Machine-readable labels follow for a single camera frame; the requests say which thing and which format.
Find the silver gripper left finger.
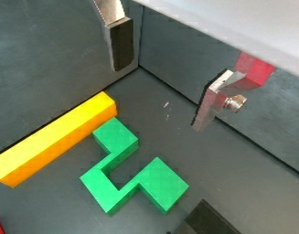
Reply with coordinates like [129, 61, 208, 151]
[90, 0, 135, 71]

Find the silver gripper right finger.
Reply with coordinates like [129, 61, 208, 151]
[191, 69, 265, 133]

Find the yellow rectangular block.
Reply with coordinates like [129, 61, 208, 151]
[0, 91, 117, 187]

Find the red slotted board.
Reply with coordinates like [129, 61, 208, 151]
[235, 52, 275, 86]

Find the green zigzag block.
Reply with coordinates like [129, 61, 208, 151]
[78, 118, 189, 216]

